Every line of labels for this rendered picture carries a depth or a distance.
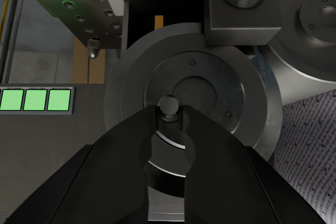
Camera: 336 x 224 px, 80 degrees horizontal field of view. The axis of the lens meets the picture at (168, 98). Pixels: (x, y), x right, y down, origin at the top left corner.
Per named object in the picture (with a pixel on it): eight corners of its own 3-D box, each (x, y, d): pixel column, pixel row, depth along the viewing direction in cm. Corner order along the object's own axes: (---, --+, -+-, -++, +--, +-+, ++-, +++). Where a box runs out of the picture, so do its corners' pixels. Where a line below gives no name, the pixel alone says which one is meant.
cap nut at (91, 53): (98, 39, 51) (97, 55, 50) (103, 45, 55) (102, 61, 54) (84, 39, 52) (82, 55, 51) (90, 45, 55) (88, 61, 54)
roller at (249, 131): (260, 31, 17) (276, 178, 14) (208, 97, 42) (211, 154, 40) (122, 34, 17) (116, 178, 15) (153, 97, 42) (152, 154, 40)
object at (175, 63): (267, 113, 14) (178, 171, 14) (256, 116, 16) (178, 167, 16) (208, 32, 16) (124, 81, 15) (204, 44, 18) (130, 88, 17)
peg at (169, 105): (170, 122, 12) (152, 107, 12) (170, 126, 14) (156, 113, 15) (186, 104, 12) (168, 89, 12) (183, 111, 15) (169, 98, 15)
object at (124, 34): (135, -104, 22) (126, 55, 18) (154, 21, 45) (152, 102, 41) (130, -104, 22) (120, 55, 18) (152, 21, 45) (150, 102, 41)
